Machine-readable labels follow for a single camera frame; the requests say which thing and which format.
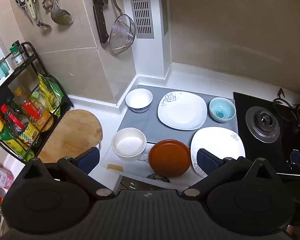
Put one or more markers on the black pan support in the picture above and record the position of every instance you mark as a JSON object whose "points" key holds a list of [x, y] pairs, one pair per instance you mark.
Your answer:
{"points": [[281, 102]]}

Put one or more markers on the metal stove burner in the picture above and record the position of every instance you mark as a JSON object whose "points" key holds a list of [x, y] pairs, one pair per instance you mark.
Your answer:
{"points": [[262, 123]]}

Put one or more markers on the green and yellow snack packet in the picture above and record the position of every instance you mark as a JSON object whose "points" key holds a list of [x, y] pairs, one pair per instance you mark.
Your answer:
{"points": [[48, 92]]}

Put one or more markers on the white bowl with blue pattern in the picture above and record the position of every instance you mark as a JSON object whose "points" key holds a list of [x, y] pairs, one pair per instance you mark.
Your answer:
{"points": [[138, 99]]}

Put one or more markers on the grey mat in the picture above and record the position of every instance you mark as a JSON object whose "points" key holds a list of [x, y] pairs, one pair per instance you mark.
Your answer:
{"points": [[140, 125]]}

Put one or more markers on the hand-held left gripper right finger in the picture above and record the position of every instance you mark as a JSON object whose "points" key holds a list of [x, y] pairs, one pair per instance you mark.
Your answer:
{"points": [[207, 161]]}

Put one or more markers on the striped patterned cloth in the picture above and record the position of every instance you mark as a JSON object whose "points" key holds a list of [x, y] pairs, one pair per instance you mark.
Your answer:
{"points": [[146, 153]]}

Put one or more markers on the metal spoon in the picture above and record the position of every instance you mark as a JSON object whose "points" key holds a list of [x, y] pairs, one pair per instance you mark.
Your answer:
{"points": [[43, 25]]}

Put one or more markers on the square white plate floral print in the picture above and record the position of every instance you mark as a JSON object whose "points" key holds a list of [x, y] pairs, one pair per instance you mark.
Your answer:
{"points": [[182, 111]]}

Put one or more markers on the green capped spice jar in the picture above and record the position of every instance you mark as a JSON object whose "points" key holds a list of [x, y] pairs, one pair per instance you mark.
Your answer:
{"points": [[17, 56]]}

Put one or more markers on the teal canister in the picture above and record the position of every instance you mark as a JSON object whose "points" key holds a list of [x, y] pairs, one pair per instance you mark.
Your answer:
{"points": [[0, 69]]}

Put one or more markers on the round wooden cutting board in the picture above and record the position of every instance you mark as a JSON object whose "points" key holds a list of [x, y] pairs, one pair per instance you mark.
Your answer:
{"points": [[72, 135]]}

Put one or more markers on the orange capped bottle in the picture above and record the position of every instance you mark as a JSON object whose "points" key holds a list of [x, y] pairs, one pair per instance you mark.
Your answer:
{"points": [[19, 93]]}

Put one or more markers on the red capped sauce bottle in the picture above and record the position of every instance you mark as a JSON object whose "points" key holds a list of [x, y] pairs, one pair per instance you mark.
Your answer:
{"points": [[12, 118]]}

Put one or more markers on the white round dish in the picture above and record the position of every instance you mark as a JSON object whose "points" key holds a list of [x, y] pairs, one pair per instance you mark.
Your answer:
{"points": [[99, 145]]}

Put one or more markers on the oil bottle with red label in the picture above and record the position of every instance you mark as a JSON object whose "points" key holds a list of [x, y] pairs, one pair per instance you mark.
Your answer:
{"points": [[36, 112]]}

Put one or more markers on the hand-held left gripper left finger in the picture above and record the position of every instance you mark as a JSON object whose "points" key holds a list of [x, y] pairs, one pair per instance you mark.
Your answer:
{"points": [[90, 158]]}

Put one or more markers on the yellow capped green bottle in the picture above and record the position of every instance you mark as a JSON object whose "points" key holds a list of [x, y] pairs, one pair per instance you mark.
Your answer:
{"points": [[5, 136]]}

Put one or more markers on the square white plate scroll print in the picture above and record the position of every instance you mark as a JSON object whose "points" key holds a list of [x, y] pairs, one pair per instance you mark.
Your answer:
{"points": [[217, 142]]}

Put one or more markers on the brown round plate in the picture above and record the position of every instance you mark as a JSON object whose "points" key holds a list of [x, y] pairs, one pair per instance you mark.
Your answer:
{"points": [[170, 158]]}

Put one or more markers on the metal vent grille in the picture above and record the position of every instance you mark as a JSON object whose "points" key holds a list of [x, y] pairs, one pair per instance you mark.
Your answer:
{"points": [[141, 7]]}

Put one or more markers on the small wooden scraper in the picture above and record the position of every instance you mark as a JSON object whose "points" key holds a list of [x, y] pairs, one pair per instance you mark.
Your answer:
{"points": [[115, 167]]}

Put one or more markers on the teal glazed bowl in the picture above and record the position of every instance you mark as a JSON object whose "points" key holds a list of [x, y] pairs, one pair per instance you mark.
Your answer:
{"points": [[222, 109]]}

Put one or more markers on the metal ladle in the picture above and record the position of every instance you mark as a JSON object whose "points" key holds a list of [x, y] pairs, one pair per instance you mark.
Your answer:
{"points": [[61, 16]]}

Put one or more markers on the gas stove burner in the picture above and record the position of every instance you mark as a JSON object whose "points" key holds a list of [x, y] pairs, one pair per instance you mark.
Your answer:
{"points": [[255, 152]]}

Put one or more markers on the black metal rack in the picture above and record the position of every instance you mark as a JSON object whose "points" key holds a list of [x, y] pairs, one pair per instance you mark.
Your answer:
{"points": [[31, 52]]}

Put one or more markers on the yellow labelled bottle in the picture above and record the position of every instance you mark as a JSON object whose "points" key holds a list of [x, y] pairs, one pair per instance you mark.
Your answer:
{"points": [[28, 135]]}

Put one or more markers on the pink food packet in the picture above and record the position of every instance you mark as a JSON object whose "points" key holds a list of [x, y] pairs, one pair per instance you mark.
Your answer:
{"points": [[0, 177]]}

